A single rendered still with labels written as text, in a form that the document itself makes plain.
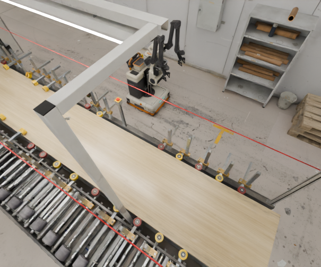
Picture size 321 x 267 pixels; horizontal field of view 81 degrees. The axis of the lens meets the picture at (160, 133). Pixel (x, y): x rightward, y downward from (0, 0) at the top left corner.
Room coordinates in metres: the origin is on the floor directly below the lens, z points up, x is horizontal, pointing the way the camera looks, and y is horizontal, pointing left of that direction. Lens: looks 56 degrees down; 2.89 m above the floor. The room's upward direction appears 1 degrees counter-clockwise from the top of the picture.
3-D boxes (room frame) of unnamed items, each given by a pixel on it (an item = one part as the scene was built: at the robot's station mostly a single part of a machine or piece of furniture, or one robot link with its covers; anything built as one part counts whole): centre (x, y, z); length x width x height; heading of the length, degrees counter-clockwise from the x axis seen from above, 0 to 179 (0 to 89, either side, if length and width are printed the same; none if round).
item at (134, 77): (2.83, 0.30, 0.59); 0.55 x 0.34 x 0.83; 146
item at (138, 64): (2.85, 0.32, 0.87); 0.23 x 0.15 x 0.11; 146
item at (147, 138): (1.90, 0.88, 0.67); 5.11 x 0.08 x 0.10; 57
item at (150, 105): (2.78, 0.23, 0.16); 0.67 x 0.64 x 0.25; 56
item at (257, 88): (2.99, -1.85, 0.78); 0.90 x 0.45 x 1.55; 57
